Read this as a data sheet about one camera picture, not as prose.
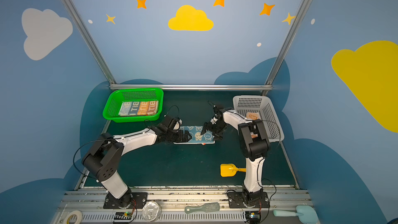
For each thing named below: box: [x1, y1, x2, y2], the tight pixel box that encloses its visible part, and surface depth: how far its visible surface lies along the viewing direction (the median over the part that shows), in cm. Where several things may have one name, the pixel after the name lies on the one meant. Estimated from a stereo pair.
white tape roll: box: [63, 210, 83, 224], surface depth 71 cm
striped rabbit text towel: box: [118, 100, 160, 117], surface depth 113 cm
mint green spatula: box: [273, 205, 319, 224], surface depth 72 cm
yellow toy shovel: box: [220, 163, 247, 177], surface depth 84 cm
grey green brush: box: [184, 202, 221, 214], surface depth 74 cm
